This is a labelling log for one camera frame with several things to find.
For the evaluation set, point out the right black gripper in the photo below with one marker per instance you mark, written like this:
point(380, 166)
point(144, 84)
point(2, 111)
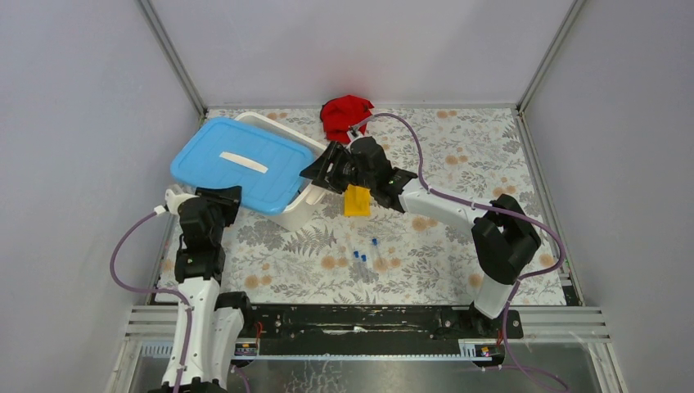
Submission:
point(317, 170)

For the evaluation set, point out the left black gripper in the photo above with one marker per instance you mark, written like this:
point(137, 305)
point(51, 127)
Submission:
point(227, 197)

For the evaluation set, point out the white plastic storage bin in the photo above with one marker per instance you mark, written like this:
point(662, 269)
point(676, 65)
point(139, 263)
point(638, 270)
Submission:
point(305, 203)

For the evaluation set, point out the blue plastic bin lid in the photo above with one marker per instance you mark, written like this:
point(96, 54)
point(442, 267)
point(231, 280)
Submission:
point(226, 153)

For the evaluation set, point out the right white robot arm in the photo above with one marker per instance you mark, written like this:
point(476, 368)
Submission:
point(505, 242)

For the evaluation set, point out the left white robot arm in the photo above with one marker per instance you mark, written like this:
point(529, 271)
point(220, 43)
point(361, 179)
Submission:
point(208, 320)

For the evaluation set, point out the yellow test tube rack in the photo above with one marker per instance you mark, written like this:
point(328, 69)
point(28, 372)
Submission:
point(357, 202)

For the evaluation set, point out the red cloth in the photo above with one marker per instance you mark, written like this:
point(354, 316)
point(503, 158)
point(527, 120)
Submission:
point(339, 114)

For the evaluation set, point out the test tube blue cap right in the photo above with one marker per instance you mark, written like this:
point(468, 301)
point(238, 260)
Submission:
point(375, 251)

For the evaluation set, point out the floral patterned table mat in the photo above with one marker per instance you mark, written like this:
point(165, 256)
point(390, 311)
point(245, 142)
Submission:
point(476, 152)

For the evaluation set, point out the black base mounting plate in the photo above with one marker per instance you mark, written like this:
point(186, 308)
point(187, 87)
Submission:
point(416, 331)

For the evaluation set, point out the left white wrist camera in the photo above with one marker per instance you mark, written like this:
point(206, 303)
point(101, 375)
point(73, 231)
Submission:
point(174, 197)

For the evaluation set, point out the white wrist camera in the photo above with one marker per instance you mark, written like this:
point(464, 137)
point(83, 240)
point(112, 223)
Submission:
point(357, 131)
point(174, 197)

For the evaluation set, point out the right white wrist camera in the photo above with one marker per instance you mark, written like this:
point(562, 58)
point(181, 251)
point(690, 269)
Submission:
point(357, 131)

